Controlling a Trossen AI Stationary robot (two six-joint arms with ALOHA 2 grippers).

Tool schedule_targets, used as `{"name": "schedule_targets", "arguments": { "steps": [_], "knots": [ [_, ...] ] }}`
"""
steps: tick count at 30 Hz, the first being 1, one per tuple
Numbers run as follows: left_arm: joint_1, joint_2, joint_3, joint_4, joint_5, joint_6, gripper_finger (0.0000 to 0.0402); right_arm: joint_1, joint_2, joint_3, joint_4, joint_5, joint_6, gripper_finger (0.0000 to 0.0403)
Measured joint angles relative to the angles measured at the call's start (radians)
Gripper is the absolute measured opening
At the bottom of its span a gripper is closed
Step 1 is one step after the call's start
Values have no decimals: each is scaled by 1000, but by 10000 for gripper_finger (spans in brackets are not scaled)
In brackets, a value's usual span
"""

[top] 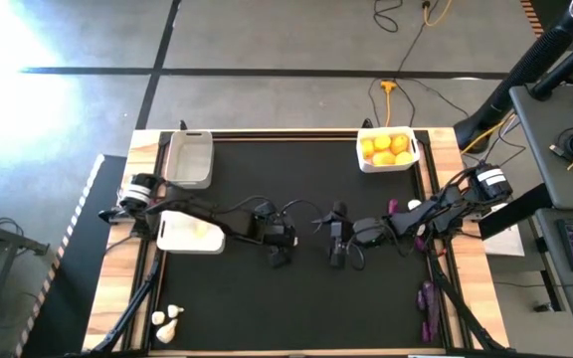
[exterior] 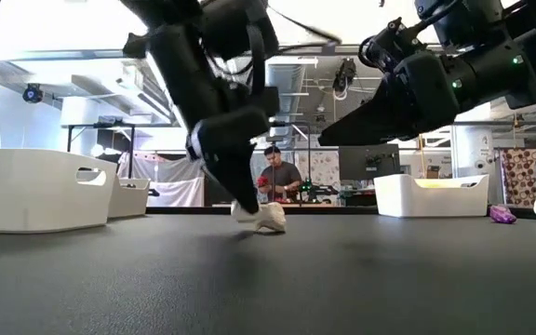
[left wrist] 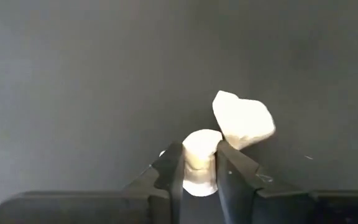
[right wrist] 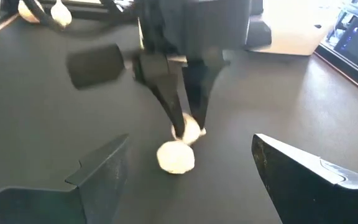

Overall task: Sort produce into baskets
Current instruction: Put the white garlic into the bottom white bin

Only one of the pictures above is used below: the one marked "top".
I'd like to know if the cream plastic basket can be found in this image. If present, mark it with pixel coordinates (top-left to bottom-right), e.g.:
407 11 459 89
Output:
163 129 215 190

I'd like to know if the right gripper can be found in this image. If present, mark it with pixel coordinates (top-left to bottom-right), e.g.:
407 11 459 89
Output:
328 201 355 269

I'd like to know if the black looped floor cable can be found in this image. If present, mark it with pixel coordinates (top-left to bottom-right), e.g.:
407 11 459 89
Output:
372 0 405 34

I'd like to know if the black frame brace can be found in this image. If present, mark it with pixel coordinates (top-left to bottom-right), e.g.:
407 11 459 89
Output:
65 248 164 358
428 248 511 355

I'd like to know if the grey desk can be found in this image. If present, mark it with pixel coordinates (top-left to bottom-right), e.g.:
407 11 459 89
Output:
534 206 573 332
508 83 573 211

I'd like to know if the black tower fan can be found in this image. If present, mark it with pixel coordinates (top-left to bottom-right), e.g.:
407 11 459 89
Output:
453 0 573 153

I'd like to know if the black desk leg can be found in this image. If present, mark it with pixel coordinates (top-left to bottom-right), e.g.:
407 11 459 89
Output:
478 182 552 241

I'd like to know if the yellow extension cord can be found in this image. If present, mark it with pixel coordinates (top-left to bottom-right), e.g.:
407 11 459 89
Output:
378 80 399 128

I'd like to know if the white paper sheet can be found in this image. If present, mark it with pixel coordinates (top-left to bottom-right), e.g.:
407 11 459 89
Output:
481 200 526 258

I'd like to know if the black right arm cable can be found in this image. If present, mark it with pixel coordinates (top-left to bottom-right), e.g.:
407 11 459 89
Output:
344 218 417 272

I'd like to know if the yellow floor cable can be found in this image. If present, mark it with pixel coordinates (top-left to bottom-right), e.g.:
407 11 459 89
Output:
423 0 455 28

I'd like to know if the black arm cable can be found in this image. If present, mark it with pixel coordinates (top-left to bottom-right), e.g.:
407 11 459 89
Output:
214 194 326 235
344 218 417 272

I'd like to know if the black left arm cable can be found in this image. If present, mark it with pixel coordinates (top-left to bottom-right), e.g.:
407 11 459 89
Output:
214 194 326 235

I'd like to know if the white plastic basket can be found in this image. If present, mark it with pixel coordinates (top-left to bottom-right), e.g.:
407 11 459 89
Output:
356 125 421 174
156 210 227 256

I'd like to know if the black striped floor mat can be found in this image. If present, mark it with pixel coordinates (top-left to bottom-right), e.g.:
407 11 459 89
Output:
15 153 129 358

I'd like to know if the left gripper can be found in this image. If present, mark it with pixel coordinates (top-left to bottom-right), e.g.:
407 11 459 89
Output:
254 201 298 269

